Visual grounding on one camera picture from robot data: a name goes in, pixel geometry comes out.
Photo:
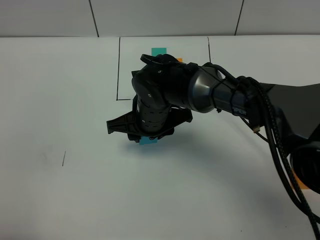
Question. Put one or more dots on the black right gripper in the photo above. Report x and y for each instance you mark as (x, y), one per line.
(150, 120)

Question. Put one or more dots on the blue block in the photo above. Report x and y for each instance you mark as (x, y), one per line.
(148, 140)

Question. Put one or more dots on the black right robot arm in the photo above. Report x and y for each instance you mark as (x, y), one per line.
(164, 83)

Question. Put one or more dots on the green template block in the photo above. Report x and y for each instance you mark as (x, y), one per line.
(155, 51)

